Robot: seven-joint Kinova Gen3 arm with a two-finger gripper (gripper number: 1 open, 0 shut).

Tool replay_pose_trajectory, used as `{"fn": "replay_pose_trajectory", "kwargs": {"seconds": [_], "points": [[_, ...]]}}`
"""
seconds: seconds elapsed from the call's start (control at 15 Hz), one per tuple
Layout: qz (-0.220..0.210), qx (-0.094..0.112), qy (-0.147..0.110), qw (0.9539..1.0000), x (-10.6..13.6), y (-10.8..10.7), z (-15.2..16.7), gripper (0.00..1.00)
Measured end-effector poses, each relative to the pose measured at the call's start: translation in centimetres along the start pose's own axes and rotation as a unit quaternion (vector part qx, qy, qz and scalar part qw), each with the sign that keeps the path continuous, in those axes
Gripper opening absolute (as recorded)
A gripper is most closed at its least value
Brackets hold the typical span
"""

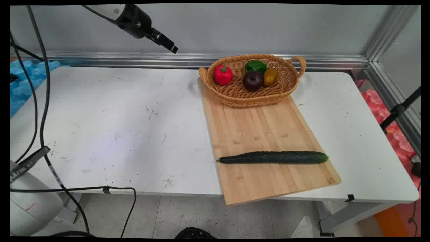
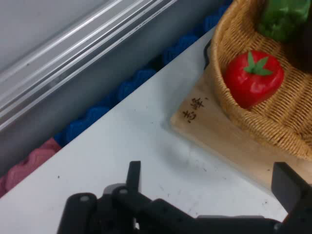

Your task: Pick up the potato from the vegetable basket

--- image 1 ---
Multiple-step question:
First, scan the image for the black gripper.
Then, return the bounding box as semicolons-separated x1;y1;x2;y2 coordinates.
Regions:
116;4;179;54

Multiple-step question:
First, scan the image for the yellow-brown toy potato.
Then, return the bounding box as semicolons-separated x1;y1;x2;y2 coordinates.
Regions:
264;68;278;87

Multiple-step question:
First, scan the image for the orange floor panel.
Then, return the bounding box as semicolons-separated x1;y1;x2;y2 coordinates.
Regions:
374;204;412;237

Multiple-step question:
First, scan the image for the short aluminium frame rail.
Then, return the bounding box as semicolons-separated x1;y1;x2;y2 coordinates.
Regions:
364;62;421;157

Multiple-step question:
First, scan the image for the dark purple toy plum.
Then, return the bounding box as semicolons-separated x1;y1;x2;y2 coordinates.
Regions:
243;71;264;92

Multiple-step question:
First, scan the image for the long green cucumber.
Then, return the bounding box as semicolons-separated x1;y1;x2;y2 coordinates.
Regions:
217;151;329;165

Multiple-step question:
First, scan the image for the thin black looped cable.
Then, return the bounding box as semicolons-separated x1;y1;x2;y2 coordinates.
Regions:
10;186;137;237

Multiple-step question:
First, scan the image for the grey metal table leg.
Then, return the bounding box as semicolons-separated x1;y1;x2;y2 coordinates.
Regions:
316;200;398;237
58;192;83;225

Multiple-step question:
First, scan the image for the red foam mat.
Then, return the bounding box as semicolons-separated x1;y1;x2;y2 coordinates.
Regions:
360;89;421;189

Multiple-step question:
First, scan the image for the red toy tomato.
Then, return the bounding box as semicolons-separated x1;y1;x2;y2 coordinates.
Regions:
214;65;233;86

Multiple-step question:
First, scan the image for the blue foam mat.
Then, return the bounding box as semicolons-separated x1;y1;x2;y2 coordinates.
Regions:
10;60;61;118

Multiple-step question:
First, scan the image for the bamboo cutting board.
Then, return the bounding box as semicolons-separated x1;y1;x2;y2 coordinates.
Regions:
198;77;342;206

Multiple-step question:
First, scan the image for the thick black cable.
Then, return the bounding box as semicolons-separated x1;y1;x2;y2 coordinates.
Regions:
26;5;90;236

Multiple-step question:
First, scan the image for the long horizontal aluminium frame rail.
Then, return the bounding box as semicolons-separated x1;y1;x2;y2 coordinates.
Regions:
10;51;370;71

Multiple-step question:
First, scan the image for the green toy bell pepper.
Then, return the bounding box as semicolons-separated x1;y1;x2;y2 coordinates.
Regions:
245;60;268;74

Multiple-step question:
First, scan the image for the black labelled strap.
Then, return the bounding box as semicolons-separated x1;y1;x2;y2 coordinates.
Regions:
10;146;51;184

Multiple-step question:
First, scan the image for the black tripod stand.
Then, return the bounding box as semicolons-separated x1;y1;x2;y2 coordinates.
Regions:
380;87;421;135

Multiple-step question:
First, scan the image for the upright aluminium frame post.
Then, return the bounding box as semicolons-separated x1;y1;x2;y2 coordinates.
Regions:
365;5;420;63

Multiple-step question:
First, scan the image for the thin black curved cable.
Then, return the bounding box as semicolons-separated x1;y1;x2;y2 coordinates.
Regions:
10;32;38;164

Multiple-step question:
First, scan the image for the woven wicker basket with handles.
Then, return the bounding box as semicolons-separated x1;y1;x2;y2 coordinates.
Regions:
198;54;307;108

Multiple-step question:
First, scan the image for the black round object on floor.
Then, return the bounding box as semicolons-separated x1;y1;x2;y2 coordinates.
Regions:
174;227;218;239

